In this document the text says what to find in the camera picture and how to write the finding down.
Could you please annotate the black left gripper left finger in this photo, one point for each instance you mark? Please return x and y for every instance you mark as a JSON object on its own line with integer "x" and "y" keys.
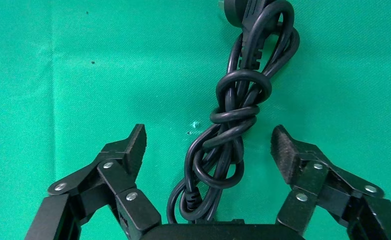
{"x": 116, "y": 179}

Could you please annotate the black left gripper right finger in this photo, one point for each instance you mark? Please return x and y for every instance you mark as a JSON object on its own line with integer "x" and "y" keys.
{"x": 314, "y": 179}

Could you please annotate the green table cloth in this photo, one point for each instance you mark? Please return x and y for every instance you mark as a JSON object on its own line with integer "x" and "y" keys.
{"x": 83, "y": 82}

